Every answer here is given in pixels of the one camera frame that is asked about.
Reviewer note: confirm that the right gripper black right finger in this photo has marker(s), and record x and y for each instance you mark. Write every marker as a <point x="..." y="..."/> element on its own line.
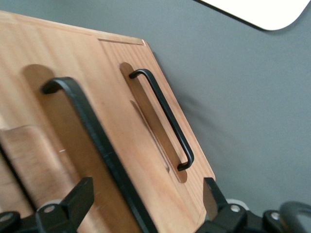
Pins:
<point x="226" y="218"/>

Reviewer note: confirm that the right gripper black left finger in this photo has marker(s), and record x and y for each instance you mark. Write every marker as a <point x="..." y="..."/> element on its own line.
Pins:
<point x="63" y="216"/>

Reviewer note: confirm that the light wooden drawer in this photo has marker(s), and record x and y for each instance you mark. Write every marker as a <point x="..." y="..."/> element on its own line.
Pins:
<point x="136" y="85"/>
<point x="80" y="60"/>

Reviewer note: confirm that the light wooden cabinet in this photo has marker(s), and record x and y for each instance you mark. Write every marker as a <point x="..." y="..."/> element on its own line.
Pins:
<point x="116" y="39"/>

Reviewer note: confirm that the beige plastic tray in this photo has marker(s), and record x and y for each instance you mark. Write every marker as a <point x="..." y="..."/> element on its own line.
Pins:
<point x="267" y="12"/>

